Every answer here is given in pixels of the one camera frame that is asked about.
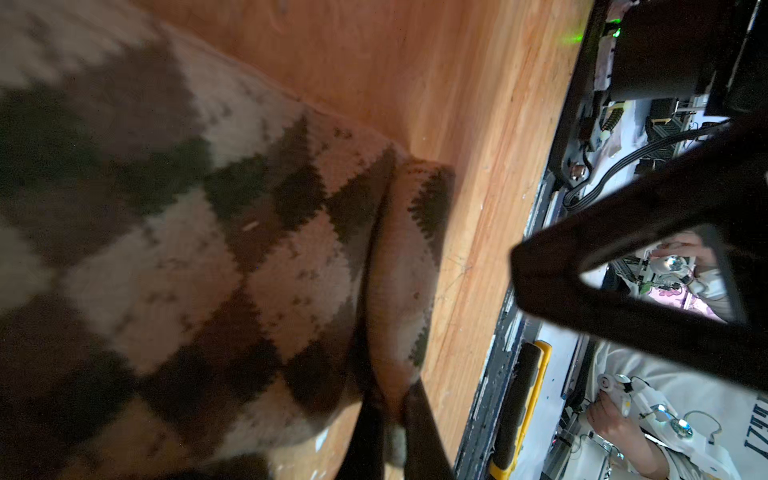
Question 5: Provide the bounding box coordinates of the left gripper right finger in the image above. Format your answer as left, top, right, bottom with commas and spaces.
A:
402, 379, 455, 480

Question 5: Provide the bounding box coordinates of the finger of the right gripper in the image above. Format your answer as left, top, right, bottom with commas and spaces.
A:
510, 113, 767, 392

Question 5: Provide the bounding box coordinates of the beige brown argyle sock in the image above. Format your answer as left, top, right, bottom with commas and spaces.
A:
1, 1, 455, 479

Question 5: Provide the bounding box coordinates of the operator hand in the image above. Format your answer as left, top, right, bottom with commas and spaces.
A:
586, 391, 645, 456

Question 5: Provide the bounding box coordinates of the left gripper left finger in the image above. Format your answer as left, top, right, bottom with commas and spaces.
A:
335, 386, 386, 480

